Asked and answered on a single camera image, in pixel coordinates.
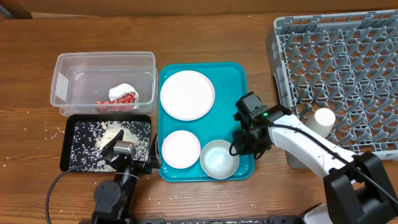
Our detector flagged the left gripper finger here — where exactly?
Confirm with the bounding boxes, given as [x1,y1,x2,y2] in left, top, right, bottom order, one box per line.
[149,134,162,169]
[101,130,124,159]

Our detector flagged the small white plate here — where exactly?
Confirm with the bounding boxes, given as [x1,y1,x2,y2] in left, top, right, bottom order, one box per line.
[161,130,201,169]

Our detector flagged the grey bowl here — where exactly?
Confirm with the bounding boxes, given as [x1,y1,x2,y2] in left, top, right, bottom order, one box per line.
[200,139,240,180]

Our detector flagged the red snack wrapper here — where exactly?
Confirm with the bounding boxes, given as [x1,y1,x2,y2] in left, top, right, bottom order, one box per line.
[97,92,139,111]

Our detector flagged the white napkin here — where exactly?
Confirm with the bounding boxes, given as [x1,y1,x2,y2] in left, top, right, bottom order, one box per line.
[108,83,139,101]

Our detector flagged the white paper cup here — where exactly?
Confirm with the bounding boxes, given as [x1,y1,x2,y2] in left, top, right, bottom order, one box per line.
[305,108,336,138]

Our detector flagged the large white plate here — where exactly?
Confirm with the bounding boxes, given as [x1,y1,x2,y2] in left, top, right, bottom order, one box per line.
[160,70,216,121]

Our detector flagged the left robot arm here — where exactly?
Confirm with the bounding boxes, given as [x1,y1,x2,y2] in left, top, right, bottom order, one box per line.
[90,131,161,224]

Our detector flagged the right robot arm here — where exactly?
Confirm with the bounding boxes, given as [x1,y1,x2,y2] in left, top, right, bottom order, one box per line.
[229,92,397,224]

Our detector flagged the grey dishwasher rack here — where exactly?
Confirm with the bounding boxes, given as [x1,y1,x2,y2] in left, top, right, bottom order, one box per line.
[266,10,397,161]

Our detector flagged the spilled rice pile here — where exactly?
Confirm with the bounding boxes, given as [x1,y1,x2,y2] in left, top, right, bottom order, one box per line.
[68,121,150,169]

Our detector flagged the black rectangular tray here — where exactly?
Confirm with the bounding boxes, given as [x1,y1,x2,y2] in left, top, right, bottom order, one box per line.
[60,114,151,172]

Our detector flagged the teal plastic tray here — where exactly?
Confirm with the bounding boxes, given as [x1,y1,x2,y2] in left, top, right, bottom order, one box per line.
[157,62,255,182]

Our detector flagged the clear plastic bin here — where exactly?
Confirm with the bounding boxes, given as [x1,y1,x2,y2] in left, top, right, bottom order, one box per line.
[50,52,158,116]

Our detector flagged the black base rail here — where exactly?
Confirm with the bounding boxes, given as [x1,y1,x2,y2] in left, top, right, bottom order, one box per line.
[80,215,331,224]

